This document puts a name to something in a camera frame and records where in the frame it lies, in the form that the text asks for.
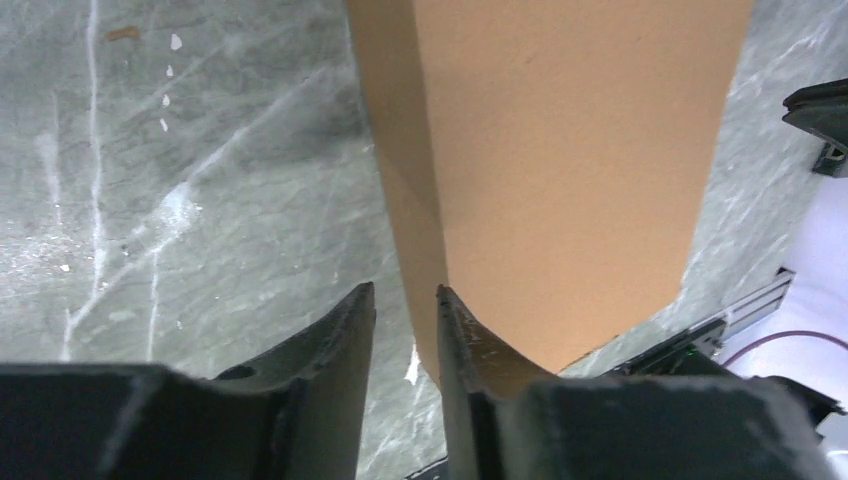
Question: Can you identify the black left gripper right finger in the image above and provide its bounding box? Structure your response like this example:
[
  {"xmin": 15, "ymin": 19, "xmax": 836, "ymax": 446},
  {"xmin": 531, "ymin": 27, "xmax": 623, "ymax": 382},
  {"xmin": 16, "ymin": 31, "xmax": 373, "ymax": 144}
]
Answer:
[{"xmin": 437, "ymin": 286, "xmax": 837, "ymax": 479}]

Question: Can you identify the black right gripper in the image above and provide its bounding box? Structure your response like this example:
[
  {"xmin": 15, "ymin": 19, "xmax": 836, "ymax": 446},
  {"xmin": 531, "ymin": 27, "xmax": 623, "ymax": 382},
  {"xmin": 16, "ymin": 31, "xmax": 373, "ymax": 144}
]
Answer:
[{"xmin": 782, "ymin": 78, "xmax": 847, "ymax": 178}]

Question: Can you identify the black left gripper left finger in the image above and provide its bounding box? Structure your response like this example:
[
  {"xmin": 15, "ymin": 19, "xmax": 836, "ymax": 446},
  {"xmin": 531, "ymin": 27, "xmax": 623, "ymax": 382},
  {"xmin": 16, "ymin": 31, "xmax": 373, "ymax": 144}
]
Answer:
[{"xmin": 1, "ymin": 283, "xmax": 376, "ymax": 479}]

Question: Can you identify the brown cardboard box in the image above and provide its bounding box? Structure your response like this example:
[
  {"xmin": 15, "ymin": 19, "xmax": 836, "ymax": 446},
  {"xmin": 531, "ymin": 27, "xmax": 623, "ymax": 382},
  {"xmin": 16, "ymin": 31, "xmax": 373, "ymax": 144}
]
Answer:
[{"xmin": 346, "ymin": 1, "xmax": 753, "ymax": 380}]

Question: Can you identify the aluminium frame rail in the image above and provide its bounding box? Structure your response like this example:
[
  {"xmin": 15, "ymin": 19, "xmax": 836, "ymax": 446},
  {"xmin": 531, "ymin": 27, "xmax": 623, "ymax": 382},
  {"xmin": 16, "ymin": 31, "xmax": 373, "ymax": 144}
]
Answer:
[{"xmin": 605, "ymin": 268, "xmax": 795, "ymax": 376}]

